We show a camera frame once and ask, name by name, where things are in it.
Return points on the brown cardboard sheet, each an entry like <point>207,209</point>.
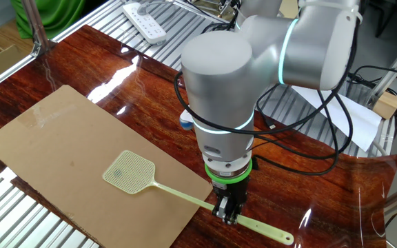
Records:
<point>64,137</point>

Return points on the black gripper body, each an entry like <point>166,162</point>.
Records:
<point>233,191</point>

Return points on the glossy red woodgrain mat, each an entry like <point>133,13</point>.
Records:
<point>305,206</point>

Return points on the wooden block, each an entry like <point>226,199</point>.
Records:
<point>388,105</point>

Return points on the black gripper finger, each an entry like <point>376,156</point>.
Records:
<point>221,208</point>
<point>233,213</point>

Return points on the white power strip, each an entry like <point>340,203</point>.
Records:
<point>147,25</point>

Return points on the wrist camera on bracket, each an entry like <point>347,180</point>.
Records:
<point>185,122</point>

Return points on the white paper sheet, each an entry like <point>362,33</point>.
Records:
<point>357,120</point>

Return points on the green cloth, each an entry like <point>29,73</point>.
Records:
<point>53,17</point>

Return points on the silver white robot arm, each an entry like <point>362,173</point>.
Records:
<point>226,96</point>

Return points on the pale green plastic flyswatter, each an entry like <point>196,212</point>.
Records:
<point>184,197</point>

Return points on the black chair leg frame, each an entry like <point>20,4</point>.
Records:
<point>388,19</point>

